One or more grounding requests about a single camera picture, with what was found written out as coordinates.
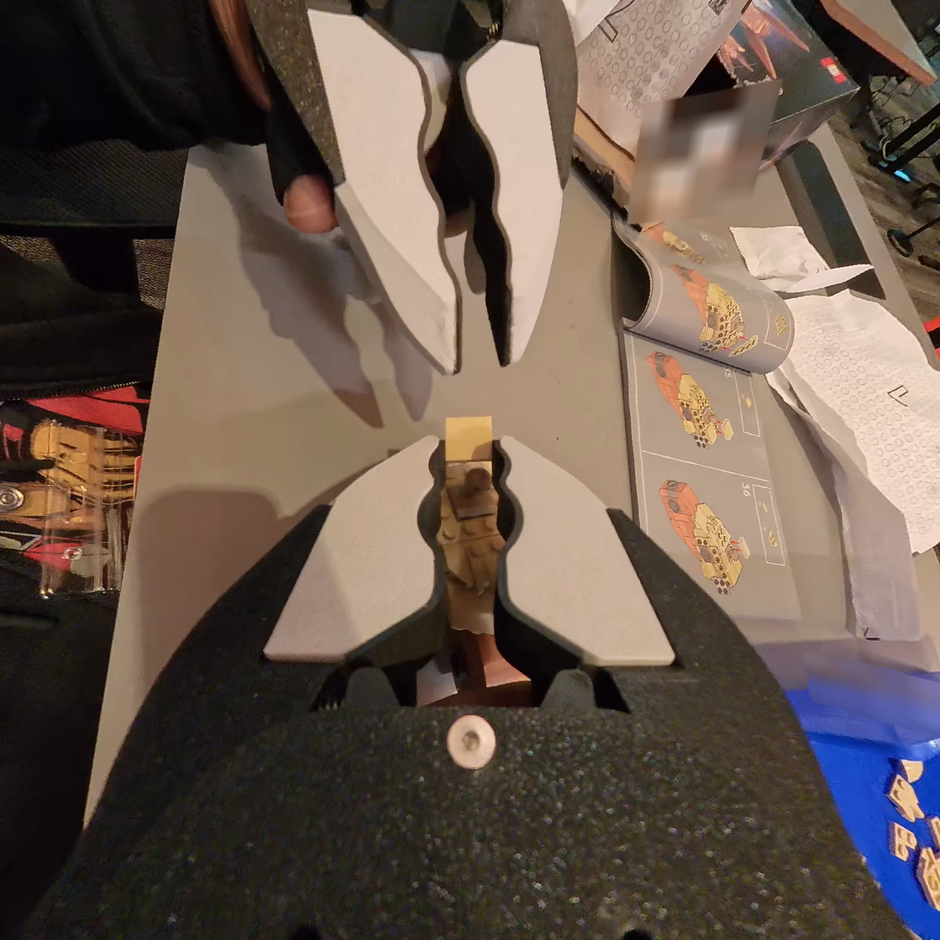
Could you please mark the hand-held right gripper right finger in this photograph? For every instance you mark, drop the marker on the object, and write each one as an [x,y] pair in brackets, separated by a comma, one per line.
[585,580]

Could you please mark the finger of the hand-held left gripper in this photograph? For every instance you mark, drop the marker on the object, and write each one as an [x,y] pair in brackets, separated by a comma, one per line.
[382,162]
[526,176]

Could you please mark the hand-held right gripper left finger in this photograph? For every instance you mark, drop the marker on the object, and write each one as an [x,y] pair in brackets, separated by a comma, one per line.
[360,580]

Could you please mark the tan brick model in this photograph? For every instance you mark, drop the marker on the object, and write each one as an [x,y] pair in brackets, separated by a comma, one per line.
[473,529]

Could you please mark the blue plastic bin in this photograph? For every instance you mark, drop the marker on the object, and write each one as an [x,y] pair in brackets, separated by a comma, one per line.
[867,823]

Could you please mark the person's left forearm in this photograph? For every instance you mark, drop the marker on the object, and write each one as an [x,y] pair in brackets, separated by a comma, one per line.
[103,66]

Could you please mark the grey desk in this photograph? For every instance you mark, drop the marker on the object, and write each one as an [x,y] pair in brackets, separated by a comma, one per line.
[235,411]

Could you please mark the grey instruction booklet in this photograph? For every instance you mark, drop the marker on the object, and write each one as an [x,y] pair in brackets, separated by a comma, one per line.
[705,426]

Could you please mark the black office chair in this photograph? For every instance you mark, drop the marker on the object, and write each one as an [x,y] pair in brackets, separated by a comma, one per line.
[88,184]

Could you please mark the flattened white paper bags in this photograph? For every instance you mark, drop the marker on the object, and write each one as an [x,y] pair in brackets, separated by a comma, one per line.
[793,257]

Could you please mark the white dotted paper sheet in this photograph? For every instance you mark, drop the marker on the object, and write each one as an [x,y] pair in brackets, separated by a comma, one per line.
[867,397]

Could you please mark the person's black jacket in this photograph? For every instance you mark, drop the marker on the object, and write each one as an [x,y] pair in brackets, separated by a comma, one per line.
[44,735]

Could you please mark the scattered tan bricks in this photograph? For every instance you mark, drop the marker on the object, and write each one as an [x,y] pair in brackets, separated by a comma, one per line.
[914,830]

